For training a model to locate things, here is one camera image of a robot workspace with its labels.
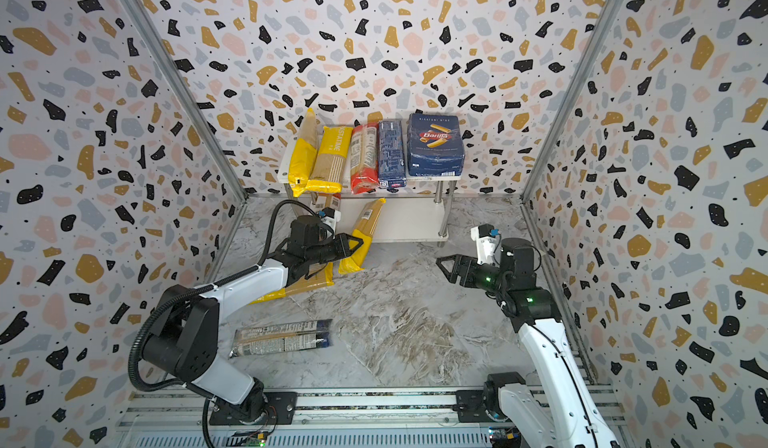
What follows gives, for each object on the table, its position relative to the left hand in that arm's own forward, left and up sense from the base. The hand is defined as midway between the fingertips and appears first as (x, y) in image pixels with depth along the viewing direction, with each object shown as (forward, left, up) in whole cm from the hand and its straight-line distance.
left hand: (362, 237), depth 85 cm
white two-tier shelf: (+26, -20, -19) cm, 38 cm away
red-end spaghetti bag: (+24, +15, -10) cm, 30 cm away
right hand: (-12, -21, +7) cm, 26 cm away
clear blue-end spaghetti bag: (-23, +22, -15) cm, 35 cm away
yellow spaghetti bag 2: (+4, +1, -2) cm, 5 cm away
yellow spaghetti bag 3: (-4, +14, -16) cm, 22 cm away
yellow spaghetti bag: (+12, +7, +18) cm, 23 cm away
